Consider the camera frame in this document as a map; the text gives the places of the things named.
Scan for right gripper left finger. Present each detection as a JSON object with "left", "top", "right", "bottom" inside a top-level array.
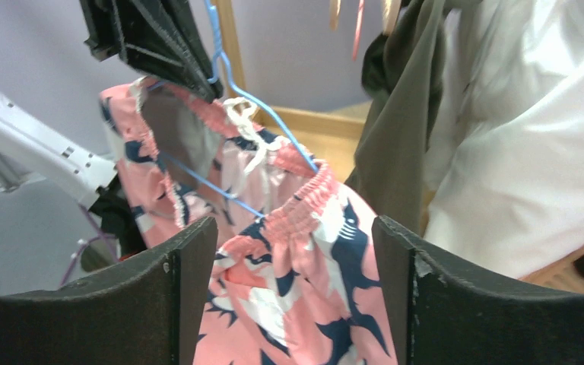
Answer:
[{"left": 0, "top": 217, "right": 217, "bottom": 364}]

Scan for front beige wooden hanger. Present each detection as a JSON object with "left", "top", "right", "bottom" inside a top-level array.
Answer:
[{"left": 328, "top": 0, "right": 341, "bottom": 30}]

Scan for rear beige wooden hanger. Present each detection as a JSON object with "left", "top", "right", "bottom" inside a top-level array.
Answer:
[{"left": 381, "top": 0, "right": 402, "bottom": 36}]

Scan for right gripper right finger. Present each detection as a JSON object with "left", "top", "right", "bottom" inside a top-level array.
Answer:
[{"left": 373, "top": 216, "right": 584, "bottom": 364}]

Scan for blue wire hanger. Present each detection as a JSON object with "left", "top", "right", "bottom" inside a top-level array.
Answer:
[{"left": 145, "top": 0, "right": 321, "bottom": 220}]

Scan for pink patterned shorts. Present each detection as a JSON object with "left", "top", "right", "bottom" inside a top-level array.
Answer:
[{"left": 100, "top": 78, "right": 397, "bottom": 364}]

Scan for orange plastic file organizer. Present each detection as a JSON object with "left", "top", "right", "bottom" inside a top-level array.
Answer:
[{"left": 520, "top": 245, "right": 584, "bottom": 294}]

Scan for white shorts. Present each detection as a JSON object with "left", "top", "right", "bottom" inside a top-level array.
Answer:
[{"left": 424, "top": 1, "right": 584, "bottom": 278}]

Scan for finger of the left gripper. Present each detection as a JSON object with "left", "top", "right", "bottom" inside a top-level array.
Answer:
[{"left": 80, "top": 0, "right": 224, "bottom": 102}]

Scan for beige wooden hanger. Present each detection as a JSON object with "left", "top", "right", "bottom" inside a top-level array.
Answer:
[
  {"left": 381, "top": 0, "right": 402, "bottom": 36},
  {"left": 328, "top": 0, "right": 341, "bottom": 30}
]

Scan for wooden clothes rack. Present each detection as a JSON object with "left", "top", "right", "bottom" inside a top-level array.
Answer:
[{"left": 214, "top": 0, "right": 427, "bottom": 223}]

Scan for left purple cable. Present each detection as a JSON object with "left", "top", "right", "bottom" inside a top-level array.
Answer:
[{"left": 60, "top": 204, "right": 119, "bottom": 288}]

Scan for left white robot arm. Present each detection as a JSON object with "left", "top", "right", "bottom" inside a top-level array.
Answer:
[{"left": 0, "top": 1, "right": 223, "bottom": 254}]

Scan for pink wire hanger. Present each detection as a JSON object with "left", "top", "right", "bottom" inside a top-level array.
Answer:
[{"left": 351, "top": 0, "right": 366, "bottom": 61}]

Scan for dark green shorts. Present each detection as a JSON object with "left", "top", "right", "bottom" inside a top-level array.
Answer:
[{"left": 344, "top": 0, "right": 482, "bottom": 235}]

